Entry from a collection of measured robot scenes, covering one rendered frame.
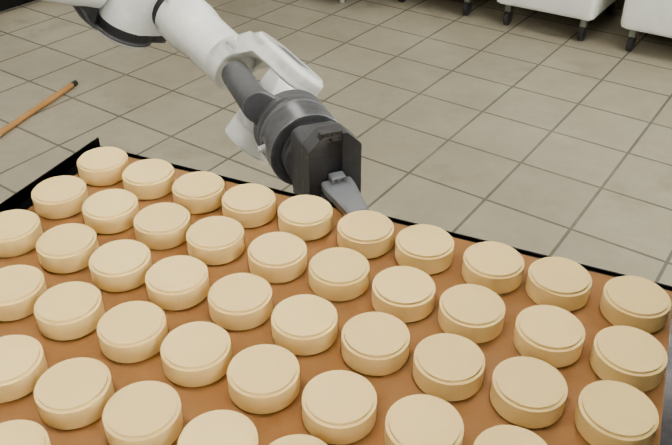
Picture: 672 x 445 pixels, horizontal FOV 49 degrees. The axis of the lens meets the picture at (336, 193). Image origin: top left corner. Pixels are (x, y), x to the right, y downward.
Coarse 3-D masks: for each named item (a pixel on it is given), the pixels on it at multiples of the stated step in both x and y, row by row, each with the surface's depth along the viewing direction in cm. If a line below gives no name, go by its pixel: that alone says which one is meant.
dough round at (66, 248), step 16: (64, 224) 65; (80, 224) 65; (48, 240) 63; (64, 240) 63; (80, 240) 63; (96, 240) 64; (48, 256) 62; (64, 256) 62; (80, 256) 62; (64, 272) 62
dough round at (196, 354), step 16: (176, 336) 54; (192, 336) 54; (208, 336) 54; (224, 336) 54; (160, 352) 53; (176, 352) 52; (192, 352) 52; (208, 352) 52; (224, 352) 53; (176, 368) 51; (192, 368) 51; (208, 368) 51; (224, 368) 53; (192, 384) 52; (208, 384) 52
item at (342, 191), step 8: (328, 176) 73; (336, 176) 73; (344, 176) 73; (328, 184) 73; (336, 184) 73; (344, 184) 73; (352, 184) 73; (328, 192) 72; (336, 192) 71; (344, 192) 71; (352, 192) 71; (336, 200) 71; (344, 200) 70; (352, 200) 70; (360, 200) 70; (344, 208) 69; (352, 208) 69; (360, 208) 69
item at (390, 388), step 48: (96, 192) 73; (336, 240) 67; (48, 288) 61; (144, 288) 61; (288, 288) 61; (0, 336) 57; (96, 336) 57; (240, 336) 57; (384, 384) 53; (576, 384) 53; (48, 432) 49; (96, 432) 49; (288, 432) 49; (384, 432) 49; (480, 432) 49; (576, 432) 49
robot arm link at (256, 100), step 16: (240, 64) 87; (224, 80) 87; (240, 80) 84; (256, 80) 84; (272, 80) 86; (240, 96) 82; (256, 96) 81; (272, 96) 82; (288, 96) 82; (304, 96) 82; (240, 112) 88; (256, 112) 82; (240, 128) 88; (256, 128) 83; (240, 144) 88; (256, 144) 88
